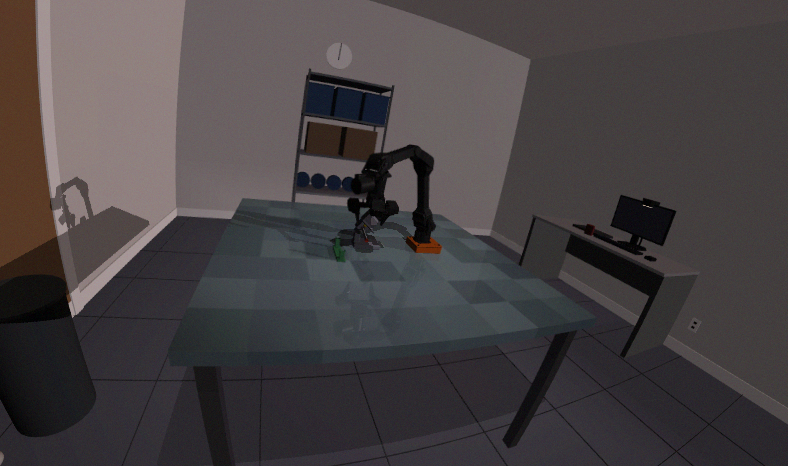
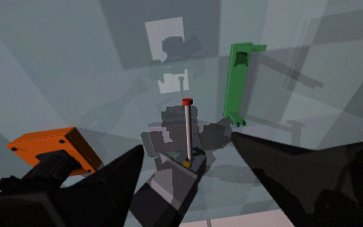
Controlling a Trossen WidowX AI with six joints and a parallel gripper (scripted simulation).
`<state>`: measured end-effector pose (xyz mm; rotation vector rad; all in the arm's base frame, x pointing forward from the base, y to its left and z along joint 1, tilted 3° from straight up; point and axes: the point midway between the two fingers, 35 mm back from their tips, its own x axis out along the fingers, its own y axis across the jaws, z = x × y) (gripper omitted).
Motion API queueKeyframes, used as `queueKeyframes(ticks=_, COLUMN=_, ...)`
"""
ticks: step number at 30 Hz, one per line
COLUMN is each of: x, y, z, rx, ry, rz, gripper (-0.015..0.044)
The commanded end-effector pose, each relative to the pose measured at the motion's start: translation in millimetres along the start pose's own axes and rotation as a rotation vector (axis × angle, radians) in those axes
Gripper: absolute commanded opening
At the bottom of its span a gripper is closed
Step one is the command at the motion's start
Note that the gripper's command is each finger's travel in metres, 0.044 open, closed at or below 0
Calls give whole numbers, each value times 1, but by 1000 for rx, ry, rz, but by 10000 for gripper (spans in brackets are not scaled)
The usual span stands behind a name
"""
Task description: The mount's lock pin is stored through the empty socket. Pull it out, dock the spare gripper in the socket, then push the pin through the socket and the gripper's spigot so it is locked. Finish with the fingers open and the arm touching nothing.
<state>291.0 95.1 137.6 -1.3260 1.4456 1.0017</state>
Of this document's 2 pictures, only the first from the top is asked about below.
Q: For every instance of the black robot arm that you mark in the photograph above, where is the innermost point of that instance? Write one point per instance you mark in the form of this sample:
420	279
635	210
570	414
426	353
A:
375	181

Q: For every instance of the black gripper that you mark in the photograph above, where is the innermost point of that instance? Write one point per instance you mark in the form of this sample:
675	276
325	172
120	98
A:
354	205

